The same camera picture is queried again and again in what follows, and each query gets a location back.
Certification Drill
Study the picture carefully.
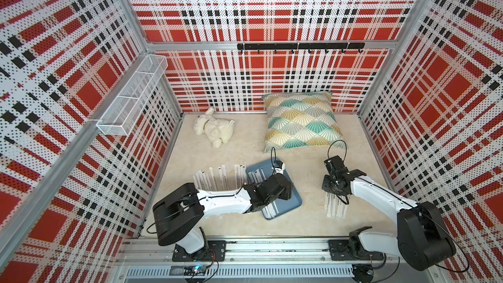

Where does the blue plastic storage tray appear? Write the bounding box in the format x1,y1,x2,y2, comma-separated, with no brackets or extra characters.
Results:
246,161,303,220

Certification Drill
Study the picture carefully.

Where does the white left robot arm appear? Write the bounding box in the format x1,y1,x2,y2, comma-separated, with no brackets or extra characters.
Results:
153,173,293,254

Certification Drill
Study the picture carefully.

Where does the white wire mesh basket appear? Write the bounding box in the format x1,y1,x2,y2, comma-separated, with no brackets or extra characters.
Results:
97,55,168,136

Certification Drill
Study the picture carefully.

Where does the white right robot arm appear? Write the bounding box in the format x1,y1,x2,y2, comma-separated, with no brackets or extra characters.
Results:
322,156,457,271

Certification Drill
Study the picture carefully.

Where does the white plush toy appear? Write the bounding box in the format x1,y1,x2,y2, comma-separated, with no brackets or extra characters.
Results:
193,107,235,149

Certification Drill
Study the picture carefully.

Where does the geometric fan pattern pillow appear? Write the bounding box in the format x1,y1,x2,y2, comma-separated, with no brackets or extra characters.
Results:
262,91,345,153

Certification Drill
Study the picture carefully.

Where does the green circuit board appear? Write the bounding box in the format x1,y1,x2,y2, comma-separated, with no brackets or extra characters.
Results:
183,265,208,277

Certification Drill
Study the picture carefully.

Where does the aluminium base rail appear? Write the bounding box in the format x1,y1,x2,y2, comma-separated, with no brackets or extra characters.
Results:
111,237,445,282

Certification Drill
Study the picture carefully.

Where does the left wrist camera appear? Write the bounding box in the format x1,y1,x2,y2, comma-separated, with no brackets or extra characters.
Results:
272,159,286,174

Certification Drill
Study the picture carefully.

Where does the black wall hook rail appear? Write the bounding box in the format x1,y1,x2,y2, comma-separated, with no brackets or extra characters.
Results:
237,42,365,52

